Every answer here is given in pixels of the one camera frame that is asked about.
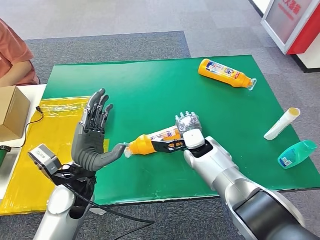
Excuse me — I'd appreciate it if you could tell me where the yellow plastic bag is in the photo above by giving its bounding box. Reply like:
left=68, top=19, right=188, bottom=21
left=0, top=96, right=111, bottom=217

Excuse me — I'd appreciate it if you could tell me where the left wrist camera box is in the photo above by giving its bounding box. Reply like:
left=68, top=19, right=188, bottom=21
left=27, top=143, right=63, bottom=180

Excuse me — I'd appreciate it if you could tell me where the thin black cable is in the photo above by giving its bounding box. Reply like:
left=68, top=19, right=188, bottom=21
left=9, top=105, right=45, bottom=150

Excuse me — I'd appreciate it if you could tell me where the dark green object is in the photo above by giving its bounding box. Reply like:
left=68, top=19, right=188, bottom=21
left=0, top=145, right=12, bottom=169

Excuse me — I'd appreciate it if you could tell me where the orange bottle with clear cap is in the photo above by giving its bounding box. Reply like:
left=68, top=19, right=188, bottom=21
left=198, top=58, right=257, bottom=92
left=124, top=125, right=183, bottom=160

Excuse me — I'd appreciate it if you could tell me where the white tube with yellow cap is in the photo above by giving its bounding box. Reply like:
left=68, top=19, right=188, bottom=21
left=263, top=107, right=301, bottom=142

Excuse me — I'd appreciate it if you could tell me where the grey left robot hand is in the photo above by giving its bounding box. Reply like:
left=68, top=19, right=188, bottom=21
left=71, top=88, right=127, bottom=173

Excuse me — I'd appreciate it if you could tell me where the red white fire cabinet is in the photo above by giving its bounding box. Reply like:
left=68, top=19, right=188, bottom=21
left=260, top=0, right=320, bottom=56

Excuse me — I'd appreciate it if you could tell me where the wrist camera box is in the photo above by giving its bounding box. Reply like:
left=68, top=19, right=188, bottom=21
left=183, top=128, right=206, bottom=151
left=27, top=143, right=63, bottom=180

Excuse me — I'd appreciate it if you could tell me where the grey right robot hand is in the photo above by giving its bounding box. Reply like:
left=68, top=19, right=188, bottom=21
left=151, top=111, right=203, bottom=155

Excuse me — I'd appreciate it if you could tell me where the brown cardboard box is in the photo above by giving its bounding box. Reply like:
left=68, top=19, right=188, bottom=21
left=0, top=85, right=32, bottom=143

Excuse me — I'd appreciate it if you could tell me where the person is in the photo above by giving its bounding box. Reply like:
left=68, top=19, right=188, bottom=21
left=0, top=18, right=41, bottom=88

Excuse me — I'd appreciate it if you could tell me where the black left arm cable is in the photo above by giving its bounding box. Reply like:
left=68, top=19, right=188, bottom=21
left=62, top=172, right=156, bottom=240

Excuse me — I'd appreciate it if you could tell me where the teal plastic bottle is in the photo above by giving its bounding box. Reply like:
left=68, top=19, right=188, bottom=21
left=277, top=139, right=318, bottom=171

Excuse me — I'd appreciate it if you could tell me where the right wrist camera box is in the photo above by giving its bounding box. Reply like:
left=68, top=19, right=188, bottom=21
left=183, top=128, right=206, bottom=151

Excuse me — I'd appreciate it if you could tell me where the green table mat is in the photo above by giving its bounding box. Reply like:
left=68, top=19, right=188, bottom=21
left=42, top=54, right=320, bottom=207

